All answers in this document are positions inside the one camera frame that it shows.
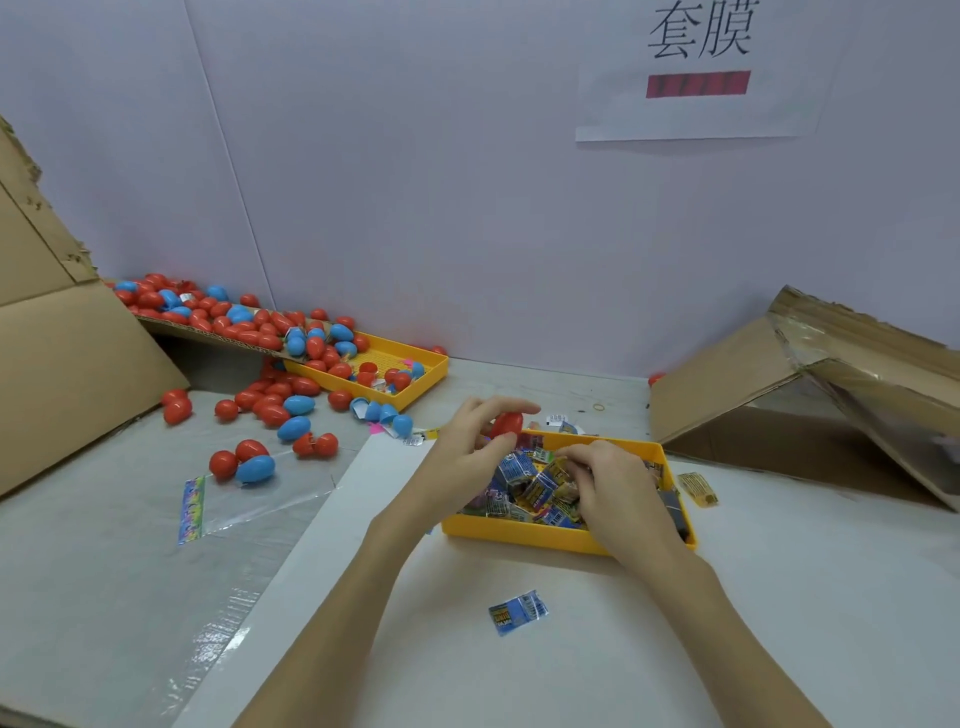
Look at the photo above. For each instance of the person's right hand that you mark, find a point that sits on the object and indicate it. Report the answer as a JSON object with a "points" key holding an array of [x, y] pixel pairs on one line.
{"points": [[623, 503]]}

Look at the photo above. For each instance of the person's left hand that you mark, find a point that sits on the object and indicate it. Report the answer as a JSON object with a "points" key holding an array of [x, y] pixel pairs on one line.
{"points": [[450, 473]]}

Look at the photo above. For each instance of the single red plastic egg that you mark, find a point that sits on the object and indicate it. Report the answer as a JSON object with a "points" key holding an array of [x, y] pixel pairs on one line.
{"points": [[506, 425]]}

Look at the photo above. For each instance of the yellow label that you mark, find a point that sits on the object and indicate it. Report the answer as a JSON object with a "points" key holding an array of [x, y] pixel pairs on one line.
{"points": [[698, 489]]}

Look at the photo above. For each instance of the blue packet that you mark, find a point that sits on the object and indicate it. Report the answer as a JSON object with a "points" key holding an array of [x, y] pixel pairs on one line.
{"points": [[518, 612]]}

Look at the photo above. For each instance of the pile of plastic eggs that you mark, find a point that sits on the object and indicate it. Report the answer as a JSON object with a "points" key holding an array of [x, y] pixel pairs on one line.
{"points": [[270, 338]]}

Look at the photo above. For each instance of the person's right forearm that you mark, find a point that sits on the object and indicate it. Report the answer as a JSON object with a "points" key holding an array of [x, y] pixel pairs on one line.
{"points": [[735, 653]]}

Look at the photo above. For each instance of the person's left forearm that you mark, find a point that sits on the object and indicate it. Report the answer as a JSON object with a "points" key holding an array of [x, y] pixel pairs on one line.
{"points": [[330, 638]]}

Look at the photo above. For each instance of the yellow plastic tray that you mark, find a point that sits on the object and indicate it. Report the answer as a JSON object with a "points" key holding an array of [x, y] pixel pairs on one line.
{"points": [[525, 537]]}

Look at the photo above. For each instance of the yellow tray under eggs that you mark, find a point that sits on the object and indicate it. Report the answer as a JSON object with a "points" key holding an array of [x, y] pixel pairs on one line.
{"points": [[420, 372]]}

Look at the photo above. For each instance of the torn flattened cardboard box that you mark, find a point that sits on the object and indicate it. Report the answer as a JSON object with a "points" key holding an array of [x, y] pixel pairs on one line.
{"points": [[720, 390]]}

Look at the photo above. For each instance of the clear bag with coloured label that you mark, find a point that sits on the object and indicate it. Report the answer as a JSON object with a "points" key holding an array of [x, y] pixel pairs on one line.
{"points": [[255, 503]]}

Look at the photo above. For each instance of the brown cardboard sheet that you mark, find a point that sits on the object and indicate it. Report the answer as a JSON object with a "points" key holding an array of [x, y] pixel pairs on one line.
{"points": [[195, 327]]}

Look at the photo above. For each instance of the tall brown cardboard box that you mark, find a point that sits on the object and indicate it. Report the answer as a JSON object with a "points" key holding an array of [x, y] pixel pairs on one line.
{"points": [[60, 375]]}

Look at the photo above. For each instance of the white paper sign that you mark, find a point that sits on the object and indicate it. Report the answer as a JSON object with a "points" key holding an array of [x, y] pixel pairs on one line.
{"points": [[705, 90]]}

